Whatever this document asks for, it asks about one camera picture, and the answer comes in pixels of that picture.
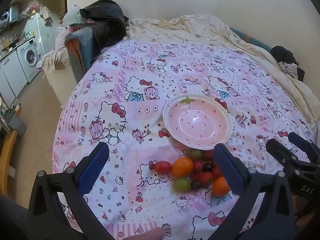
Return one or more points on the pink cartoon printed blanket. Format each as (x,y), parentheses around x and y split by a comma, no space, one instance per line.
(120,155)

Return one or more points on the cardboard box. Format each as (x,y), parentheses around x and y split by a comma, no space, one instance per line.
(7,42)

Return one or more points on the large red tomato green stem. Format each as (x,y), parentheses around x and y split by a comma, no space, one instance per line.
(205,178)

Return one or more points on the pale pink plastic bag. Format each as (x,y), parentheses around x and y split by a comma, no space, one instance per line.
(60,37)

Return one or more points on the beige cloth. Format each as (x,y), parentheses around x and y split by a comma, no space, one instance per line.
(45,13)

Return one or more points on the dark cloth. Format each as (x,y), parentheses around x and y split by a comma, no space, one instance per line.
(282,53)

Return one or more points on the green tomato near bowl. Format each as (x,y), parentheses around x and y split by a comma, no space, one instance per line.
(195,153)

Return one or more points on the white kitchen cabinet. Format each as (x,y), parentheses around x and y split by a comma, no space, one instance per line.
(11,75)

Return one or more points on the grey microwave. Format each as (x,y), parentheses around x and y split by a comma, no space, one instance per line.
(11,12)

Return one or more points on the white fridge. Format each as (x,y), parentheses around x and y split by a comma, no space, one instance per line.
(43,35)

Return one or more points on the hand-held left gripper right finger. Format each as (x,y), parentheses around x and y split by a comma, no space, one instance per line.
(228,170)

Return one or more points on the pink packet pile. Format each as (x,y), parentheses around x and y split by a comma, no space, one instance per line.
(33,7)

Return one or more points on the black bag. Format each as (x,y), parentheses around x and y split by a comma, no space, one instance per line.
(105,12)

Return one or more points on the cream lace throw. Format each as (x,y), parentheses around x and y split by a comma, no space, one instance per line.
(53,57)

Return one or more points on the green grape tomato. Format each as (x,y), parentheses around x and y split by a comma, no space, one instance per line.
(181,185)

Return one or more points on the round red cherry tomato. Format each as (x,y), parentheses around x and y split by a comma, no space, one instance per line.
(198,165)
(208,155)

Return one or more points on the pink speckled bowl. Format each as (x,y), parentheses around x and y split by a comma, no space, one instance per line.
(197,122)

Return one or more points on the white storage bench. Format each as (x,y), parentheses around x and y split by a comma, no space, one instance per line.
(62,82)

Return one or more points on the white plastic bag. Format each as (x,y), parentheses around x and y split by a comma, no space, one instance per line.
(72,15)

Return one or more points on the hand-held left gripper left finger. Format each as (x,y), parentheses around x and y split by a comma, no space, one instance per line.
(93,170)

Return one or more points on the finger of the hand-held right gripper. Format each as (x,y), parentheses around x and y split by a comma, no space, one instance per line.
(277,147)
(300,141)

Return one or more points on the dark purple grape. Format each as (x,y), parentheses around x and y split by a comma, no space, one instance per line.
(207,167)
(195,185)

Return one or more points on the white washing machine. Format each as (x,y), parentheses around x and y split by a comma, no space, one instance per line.
(28,55)

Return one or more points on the grey trash bin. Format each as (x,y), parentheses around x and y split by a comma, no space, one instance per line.
(16,125)

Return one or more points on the elongated red cherry tomato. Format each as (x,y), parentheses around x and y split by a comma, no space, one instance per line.
(163,166)

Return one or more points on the orange tomato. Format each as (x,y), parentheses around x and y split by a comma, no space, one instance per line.
(220,187)
(182,167)
(216,173)

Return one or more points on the wooden chair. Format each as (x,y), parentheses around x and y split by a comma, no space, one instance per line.
(7,160)

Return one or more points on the striped cloth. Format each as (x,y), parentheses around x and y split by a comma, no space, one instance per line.
(288,70)

